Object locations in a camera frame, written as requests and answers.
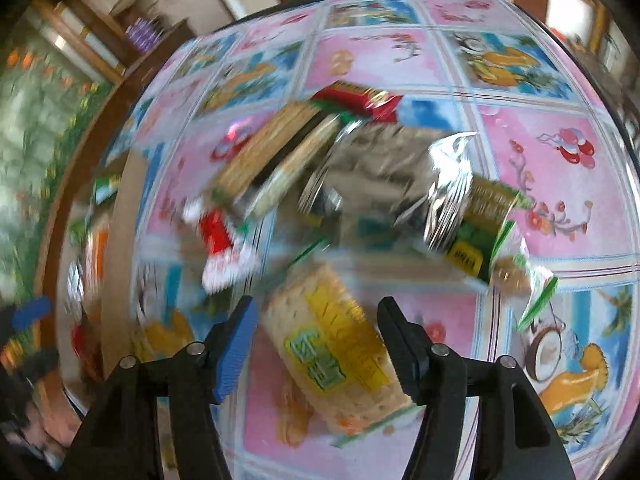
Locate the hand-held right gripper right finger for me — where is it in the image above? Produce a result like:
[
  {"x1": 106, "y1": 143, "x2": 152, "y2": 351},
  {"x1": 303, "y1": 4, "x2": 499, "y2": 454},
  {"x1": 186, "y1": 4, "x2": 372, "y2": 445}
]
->
[{"x1": 376, "y1": 296, "x2": 577, "y2": 480}]

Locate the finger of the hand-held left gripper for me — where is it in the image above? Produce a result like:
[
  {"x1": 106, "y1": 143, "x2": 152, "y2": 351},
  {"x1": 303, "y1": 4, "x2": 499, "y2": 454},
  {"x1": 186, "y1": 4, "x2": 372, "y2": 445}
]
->
[
  {"x1": 0, "y1": 346, "x2": 62, "y2": 387},
  {"x1": 0, "y1": 295, "x2": 55, "y2": 342}
]

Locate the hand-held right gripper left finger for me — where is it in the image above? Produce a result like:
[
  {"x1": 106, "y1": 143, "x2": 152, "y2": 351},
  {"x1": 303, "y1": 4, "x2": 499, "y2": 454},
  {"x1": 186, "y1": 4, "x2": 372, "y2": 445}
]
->
[{"x1": 62, "y1": 296, "x2": 259, "y2": 480}]

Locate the yellow label cracker packet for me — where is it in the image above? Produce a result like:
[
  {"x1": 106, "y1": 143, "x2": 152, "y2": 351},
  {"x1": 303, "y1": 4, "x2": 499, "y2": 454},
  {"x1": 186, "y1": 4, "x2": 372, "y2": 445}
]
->
[{"x1": 260, "y1": 260, "x2": 426, "y2": 449}]

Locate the orange cracker packet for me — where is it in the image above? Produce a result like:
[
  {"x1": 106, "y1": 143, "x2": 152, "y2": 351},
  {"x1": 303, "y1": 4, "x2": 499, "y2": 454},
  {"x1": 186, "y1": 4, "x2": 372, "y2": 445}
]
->
[{"x1": 85, "y1": 227, "x2": 110, "y2": 286}]

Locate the cardboard box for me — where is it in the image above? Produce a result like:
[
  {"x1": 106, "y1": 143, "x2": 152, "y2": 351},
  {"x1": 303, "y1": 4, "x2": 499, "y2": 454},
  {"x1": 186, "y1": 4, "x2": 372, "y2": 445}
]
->
[{"x1": 47, "y1": 152, "x2": 151, "y2": 411}]

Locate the small red white packet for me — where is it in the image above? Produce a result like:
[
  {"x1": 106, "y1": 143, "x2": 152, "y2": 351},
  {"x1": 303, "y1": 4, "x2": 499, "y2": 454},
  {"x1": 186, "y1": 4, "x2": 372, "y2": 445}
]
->
[{"x1": 182, "y1": 200, "x2": 264, "y2": 294}]

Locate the small green snack packet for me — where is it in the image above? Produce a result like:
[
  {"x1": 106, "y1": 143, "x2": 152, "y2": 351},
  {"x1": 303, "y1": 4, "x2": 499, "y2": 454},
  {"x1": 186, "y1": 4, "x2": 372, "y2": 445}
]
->
[{"x1": 94, "y1": 174, "x2": 124, "y2": 206}]

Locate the green white cracker packet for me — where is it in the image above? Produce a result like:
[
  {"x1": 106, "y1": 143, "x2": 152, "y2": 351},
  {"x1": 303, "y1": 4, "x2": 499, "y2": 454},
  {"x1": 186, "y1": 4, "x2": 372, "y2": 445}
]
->
[{"x1": 445, "y1": 175, "x2": 560, "y2": 332}]

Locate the silver foil snack packet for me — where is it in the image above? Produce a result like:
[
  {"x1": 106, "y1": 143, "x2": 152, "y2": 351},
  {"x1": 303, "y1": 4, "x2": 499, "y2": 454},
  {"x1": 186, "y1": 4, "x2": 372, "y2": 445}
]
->
[{"x1": 300, "y1": 125, "x2": 478, "y2": 256}]

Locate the cracker packet with black stripe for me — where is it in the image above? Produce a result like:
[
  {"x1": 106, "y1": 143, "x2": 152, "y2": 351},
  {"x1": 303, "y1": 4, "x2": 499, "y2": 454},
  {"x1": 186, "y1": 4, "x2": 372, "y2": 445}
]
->
[{"x1": 214, "y1": 101, "x2": 343, "y2": 220}]

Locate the red snack packet black label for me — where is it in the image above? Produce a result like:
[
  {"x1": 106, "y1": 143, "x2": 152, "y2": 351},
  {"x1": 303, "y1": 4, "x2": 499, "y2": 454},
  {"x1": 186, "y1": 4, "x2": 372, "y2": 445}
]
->
[{"x1": 310, "y1": 81, "x2": 404, "y2": 124}]

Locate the floral painted panel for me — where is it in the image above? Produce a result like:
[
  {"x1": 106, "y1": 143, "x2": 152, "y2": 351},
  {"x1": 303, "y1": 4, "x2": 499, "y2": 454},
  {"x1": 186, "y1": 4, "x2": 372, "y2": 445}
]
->
[{"x1": 0, "y1": 45, "x2": 114, "y2": 306}]

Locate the fruit print tablecloth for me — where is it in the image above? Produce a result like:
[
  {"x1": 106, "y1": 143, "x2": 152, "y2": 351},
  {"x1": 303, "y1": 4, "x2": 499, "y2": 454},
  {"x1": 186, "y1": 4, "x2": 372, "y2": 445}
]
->
[{"x1": 55, "y1": 0, "x2": 640, "y2": 480}]

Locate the dark wooden cabinet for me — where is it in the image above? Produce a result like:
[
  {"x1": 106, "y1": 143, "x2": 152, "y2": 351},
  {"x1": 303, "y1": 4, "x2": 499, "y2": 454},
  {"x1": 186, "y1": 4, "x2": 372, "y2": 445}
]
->
[{"x1": 30, "y1": 0, "x2": 197, "y2": 86}]

